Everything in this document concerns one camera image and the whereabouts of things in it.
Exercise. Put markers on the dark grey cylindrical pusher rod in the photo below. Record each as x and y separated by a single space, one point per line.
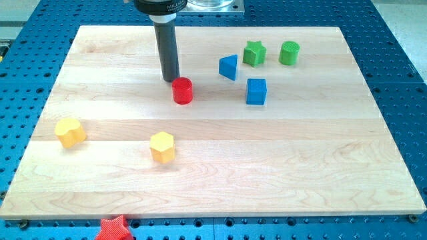
164 26

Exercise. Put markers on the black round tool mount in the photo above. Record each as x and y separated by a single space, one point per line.
159 7

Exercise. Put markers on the red cylinder block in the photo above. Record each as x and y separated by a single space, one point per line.
182 90

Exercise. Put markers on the yellow hexagon block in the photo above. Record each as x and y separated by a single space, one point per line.
162 147

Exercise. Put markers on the blue triangle block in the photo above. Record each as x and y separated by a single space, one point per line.
228 67

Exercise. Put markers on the green star block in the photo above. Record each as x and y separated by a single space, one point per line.
254 53

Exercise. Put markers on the blue cube block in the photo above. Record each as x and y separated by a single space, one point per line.
256 91

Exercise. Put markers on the green cylinder block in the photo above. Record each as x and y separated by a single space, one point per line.
289 53

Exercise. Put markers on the yellow heart-shaped block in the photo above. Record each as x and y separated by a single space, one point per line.
70 132

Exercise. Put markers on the light wooden board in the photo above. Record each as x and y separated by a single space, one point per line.
319 146

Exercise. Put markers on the red star block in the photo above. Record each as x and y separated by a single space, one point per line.
114 229

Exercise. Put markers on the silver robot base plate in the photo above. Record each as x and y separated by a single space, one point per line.
213 7

